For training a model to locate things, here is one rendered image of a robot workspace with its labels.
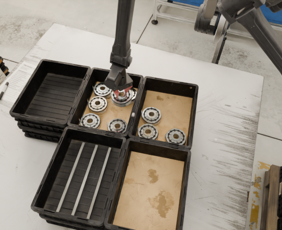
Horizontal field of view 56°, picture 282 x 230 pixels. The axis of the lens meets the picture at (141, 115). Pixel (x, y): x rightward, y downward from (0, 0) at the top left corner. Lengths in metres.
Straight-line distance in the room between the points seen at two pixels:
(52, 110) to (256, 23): 1.08
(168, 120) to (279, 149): 1.36
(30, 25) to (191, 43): 1.90
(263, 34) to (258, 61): 2.29
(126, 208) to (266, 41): 0.84
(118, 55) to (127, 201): 0.63
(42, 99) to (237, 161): 1.12
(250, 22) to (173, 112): 0.73
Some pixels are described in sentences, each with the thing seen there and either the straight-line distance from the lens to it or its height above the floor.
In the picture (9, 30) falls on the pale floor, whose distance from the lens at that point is 3.58.
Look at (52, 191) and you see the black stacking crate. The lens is 1.30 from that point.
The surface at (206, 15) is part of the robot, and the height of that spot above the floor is 1.19.
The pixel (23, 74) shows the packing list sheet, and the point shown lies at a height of 0.70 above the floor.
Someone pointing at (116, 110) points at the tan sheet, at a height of 0.83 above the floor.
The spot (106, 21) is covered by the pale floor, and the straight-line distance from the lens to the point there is 3.44.
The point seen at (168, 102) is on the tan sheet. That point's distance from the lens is 1.50.
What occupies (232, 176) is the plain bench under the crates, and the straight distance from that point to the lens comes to 1.49.
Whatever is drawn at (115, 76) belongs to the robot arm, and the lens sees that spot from 1.10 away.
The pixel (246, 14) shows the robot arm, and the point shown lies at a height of 1.55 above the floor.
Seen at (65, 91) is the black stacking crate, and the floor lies 0.83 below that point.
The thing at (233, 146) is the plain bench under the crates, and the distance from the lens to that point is 1.58.
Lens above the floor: 2.01
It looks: 55 degrees down
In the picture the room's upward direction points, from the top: 2 degrees clockwise
